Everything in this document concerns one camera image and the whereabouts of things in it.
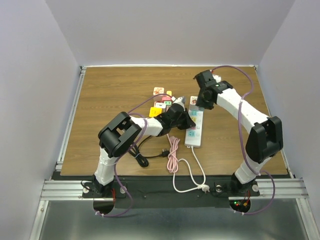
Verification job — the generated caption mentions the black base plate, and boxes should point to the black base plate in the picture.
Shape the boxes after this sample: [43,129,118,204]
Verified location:
[49,174,261,210]

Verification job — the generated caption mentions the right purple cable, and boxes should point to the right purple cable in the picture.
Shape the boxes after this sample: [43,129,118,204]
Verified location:
[211,65,276,216]

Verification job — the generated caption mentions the black power cable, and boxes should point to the black power cable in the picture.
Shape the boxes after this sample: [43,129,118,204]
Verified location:
[124,132,170,168]

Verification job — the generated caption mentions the white USB charger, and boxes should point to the white USB charger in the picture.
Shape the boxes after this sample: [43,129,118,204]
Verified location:
[154,102,167,109]

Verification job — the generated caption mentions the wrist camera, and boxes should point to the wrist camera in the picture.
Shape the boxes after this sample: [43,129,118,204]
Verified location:
[173,96,186,108]
[212,73,222,83]

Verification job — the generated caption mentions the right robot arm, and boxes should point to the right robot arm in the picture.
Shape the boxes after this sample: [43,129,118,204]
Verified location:
[194,70,283,195]

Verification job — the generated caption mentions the yellow cube socket adapter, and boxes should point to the yellow cube socket adapter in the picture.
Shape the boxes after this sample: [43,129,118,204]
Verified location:
[148,107,162,118]

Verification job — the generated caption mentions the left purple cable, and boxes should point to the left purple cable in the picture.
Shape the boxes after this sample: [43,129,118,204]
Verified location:
[93,97,176,218]

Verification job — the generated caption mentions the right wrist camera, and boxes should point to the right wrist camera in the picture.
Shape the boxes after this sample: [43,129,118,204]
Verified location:
[212,73,222,83]

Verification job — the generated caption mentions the white power cable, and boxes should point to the white power cable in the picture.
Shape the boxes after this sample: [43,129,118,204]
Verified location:
[172,146,210,195]

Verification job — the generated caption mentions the aluminium front rail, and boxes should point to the aluminium front rail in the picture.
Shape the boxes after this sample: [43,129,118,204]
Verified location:
[40,178,309,202]

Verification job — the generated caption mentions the pink plug adapter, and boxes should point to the pink plug adapter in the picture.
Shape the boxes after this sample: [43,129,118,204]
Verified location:
[161,96,172,102]

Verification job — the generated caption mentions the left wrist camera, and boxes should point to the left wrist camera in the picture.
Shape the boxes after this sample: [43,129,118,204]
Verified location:
[173,96,186,108]

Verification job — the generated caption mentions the aluminium rail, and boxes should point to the aluminium rail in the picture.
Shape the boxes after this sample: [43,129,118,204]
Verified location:
[40,178,309,202]
[55,66,87,172]

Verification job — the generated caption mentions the pink cube adapter deer print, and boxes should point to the pink cube adapter deer print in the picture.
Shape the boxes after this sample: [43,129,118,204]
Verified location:
[153,87,165,96]

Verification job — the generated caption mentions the purple cable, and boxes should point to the purple cable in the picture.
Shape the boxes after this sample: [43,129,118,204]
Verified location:
[93,97,176,218]
[211,65,276,216]

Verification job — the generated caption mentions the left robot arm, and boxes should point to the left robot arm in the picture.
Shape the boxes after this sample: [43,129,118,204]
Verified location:
[93,102,196,197]

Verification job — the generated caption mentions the pink power cable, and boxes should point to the pink power cable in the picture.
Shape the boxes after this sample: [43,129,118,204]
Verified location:
[166,134,180,174]

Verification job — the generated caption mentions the white cube adapter cartoon print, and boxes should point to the white cube adapter cartoon print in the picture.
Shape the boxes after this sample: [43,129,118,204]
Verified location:
[190,96,198,106]

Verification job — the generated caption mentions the aluminium left rail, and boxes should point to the aluminium left rail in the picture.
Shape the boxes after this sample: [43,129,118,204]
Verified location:
[55,66,87,172]

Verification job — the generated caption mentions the white power strip pastel sockets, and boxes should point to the white power strip pastel sockets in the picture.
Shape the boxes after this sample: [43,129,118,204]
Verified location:
[184,102,204,148]

